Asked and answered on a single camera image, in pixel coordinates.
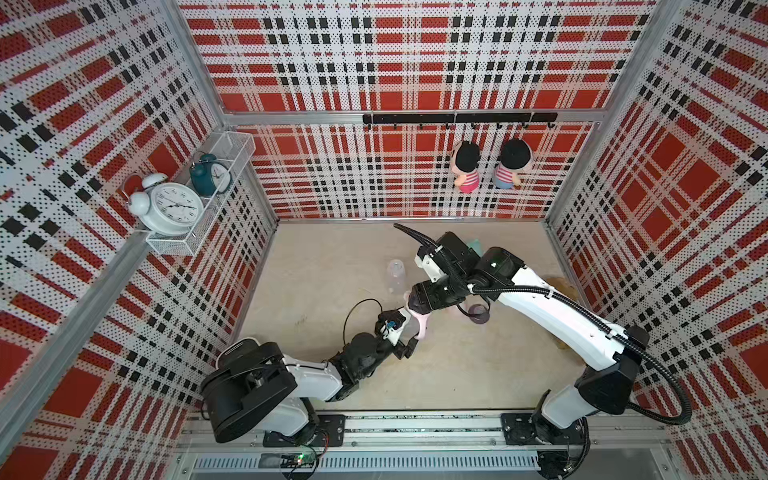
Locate white wire shelf basket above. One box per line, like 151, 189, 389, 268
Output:
140, 131, 259, 257

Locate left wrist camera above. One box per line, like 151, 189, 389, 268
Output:
374, 307, 411, 346

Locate brown plush toy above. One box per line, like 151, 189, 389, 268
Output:
544, 276, 580, 301

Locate mint green bottle cap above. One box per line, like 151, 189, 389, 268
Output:
468, 239, 484, 256

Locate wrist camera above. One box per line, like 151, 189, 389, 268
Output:
414, 252, 448, 283
374, 307, 411, 346

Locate large white alarm clock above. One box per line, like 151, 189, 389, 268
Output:
128, 173, 205, 237

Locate black hook rail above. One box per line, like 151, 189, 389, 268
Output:
362, 112, 558, 126

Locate clear baby bottle far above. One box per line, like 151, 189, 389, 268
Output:
387, 259, 407, 296

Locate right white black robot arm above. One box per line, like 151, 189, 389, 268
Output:
397, 225, 692, 443

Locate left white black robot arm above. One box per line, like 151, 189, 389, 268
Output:
201, 321, 421, 444

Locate teal alarm clock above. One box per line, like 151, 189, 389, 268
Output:
189, 153, 233, 198

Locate plush doll pink pants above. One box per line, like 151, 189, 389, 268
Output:
450, 140, 480, 194

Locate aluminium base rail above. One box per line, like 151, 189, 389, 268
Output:
167, 410, 684, 479

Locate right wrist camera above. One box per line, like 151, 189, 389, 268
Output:
414, 252, 448, 283

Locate pink bottle handle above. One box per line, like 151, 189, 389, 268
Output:
404, 289, 431, 341

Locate plush doll blue pants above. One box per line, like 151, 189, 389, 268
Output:
493, 139, 533, 190

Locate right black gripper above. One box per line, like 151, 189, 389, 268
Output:
407, 271, 471, 314

